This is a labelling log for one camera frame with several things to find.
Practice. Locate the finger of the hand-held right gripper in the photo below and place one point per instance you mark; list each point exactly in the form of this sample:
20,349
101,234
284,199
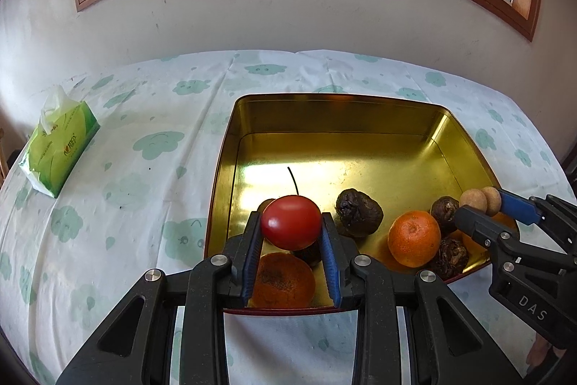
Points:
478,225
516,203

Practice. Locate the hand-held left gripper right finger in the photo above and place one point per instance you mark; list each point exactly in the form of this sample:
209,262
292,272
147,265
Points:
330,267

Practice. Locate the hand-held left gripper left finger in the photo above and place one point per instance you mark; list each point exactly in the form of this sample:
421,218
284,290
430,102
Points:
252,267

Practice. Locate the smooth orange mandarin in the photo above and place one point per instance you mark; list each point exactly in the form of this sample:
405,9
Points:
509,222

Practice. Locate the dark cherry with stem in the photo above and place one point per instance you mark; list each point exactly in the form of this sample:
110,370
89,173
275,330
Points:
311,255

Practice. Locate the speckled orange mandarin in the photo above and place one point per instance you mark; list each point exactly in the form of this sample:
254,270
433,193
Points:
281,281

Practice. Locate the wrinkled dark passion fruit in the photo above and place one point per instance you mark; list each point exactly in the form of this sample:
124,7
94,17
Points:
450,256
444,208
359,208

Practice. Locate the red cherry tomato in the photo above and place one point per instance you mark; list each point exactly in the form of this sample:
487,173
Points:
290,222

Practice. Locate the red gold-lined tin box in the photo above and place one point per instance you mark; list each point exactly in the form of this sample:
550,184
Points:
338,150

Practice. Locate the person's right hand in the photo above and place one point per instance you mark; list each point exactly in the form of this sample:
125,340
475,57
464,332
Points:
540,360

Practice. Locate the cloud print tablecloth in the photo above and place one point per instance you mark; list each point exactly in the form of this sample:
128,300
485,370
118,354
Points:
135,231

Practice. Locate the green tissue pack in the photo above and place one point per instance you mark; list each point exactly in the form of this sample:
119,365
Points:
58,150

